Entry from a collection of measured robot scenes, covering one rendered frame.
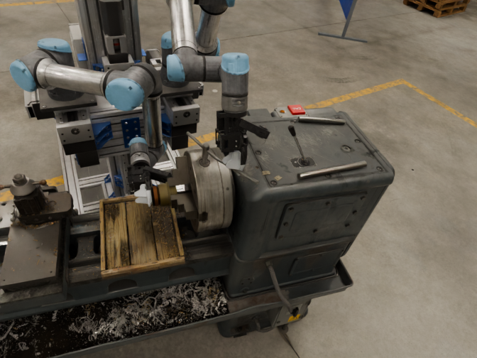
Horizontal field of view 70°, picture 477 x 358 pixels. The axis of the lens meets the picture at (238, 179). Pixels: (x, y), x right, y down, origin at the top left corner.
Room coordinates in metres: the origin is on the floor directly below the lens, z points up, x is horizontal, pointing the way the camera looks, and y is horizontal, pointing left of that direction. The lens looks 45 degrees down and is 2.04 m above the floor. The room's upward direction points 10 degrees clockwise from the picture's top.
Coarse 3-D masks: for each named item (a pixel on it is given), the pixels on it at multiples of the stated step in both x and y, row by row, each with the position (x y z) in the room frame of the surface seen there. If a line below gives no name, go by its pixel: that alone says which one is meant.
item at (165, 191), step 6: (156, 186) 0.84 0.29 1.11; (162, 186) 0.83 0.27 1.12; (168, 186) 0.83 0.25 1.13; (174, 186) 0.85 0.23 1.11; (156, 192) 0.80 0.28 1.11; (162, 192) 0.81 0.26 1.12; (168, 192) 0.81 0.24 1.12; (174, 192) 0.83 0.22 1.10; (156, 198) 0.79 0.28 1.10; (162, 198) 0.79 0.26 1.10; (168, 198) 0.80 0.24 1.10; (156, 204) 0.78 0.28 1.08; (162, 204) 0.79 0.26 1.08; (168, 204) 0.80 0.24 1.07
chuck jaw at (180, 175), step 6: (180, 156) 0.93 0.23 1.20; (186, 156) 0.93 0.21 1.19; (180, 162) 0.91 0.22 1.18; (186, 162) 0.92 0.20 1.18; (174, 168) 0.92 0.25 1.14; (180, 168) 0.90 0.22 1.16; (186, 168) 0.91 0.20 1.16; (174, 174) 0.88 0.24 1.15; (180, 174) 0.89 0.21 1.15; (186, 174) 0.89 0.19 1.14; (168, 180) 0.86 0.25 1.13; (174, 180) 0.86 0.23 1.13; (180, 180) 0.87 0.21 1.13; (186, 180) 0.88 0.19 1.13
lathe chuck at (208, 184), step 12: (192, 156) 0.89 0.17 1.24; (192, 168) 0.84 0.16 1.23; (204, 168) 0.85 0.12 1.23; (216, 168) 0.86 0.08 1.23; (192, 180) 0.84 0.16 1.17; (204, 180) 0.81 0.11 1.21; (216, 180) 0.82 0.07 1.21; (192, 192) 0.83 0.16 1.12; (204, 192) 0.78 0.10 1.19; (216, 192) 0.79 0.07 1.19; (204, 204) 0.75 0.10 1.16; (216, 204) 0.77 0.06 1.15; (216, 216) 0.75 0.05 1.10; (204, 228) 0.74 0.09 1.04; (216, 228) 0.77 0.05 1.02
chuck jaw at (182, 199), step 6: (174, 198) 0.80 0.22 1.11; (180, 198) 0.80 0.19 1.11; (186, 198) 0.81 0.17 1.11; (192, 198) 0.81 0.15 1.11; (174, 204) 0.79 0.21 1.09; (180, 204) 0.77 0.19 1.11; (186, 204) 0.77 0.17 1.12; (192, 204) 0.78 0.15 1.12; (180, 210) 0.76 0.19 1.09; (186, 210) 0.74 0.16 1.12; (192, 210) 0.75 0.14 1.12; (186, 216) 0.73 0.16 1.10; (192, 216) 0.74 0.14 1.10; (198, 216) 0.74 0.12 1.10; (204, 216) 0.74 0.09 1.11
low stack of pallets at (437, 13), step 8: (408, 0) 8.14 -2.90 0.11; (416, 0) 8.14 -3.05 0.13; (424, 0) 7.92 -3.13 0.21; (432, 0) 7.79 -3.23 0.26; (440, 0) 7.69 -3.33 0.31; (448, 0) 7.76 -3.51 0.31; (456, 0) 7.98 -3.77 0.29; (464, 0) 8.42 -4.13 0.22; (424, 8) 8.11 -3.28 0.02; (432, 8) 7.76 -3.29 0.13; (440, 8) 7.66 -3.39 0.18; (448, 8) 7.88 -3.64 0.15; (464, 8) 8.42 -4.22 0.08; (440, 16) 7.73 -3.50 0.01
